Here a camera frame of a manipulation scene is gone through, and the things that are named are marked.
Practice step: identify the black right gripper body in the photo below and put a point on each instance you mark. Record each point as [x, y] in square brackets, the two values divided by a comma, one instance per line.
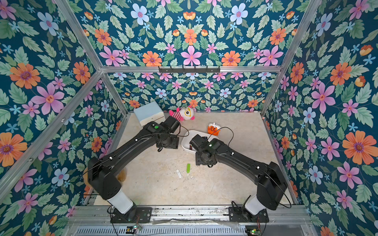
[194, 141]

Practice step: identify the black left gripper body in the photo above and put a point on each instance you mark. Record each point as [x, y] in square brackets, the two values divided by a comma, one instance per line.
[170, 142]

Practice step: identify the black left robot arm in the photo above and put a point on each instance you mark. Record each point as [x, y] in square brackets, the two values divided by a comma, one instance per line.
[102, 173]

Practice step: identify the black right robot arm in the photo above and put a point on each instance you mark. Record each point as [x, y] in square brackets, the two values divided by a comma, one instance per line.
[269, 179]

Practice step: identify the white storage box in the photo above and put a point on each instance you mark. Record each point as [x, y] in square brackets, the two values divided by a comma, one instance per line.
[188, 137]

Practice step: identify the white usb drive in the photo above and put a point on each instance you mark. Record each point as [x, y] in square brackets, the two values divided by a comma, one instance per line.
[179, 173]

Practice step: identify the light blue drawer cabinet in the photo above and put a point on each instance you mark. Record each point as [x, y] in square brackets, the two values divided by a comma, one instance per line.
[150, 112]

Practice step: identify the orange tiger toy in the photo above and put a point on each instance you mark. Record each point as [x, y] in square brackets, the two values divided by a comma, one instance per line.
[213, 129]

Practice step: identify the pink striped plush fish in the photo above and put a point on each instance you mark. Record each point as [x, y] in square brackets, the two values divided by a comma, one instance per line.
[183, 114]

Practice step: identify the brown teddy bear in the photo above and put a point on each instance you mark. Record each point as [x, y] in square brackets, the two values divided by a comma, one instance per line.
[122, 175]

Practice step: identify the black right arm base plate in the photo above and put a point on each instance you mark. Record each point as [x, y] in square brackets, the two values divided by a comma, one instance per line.
[243, 216]

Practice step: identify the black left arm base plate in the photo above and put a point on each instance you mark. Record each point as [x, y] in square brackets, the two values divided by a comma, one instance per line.
[136, 215]

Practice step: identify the black wall hook rail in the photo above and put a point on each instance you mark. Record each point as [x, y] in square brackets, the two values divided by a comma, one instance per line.
[189, 69]

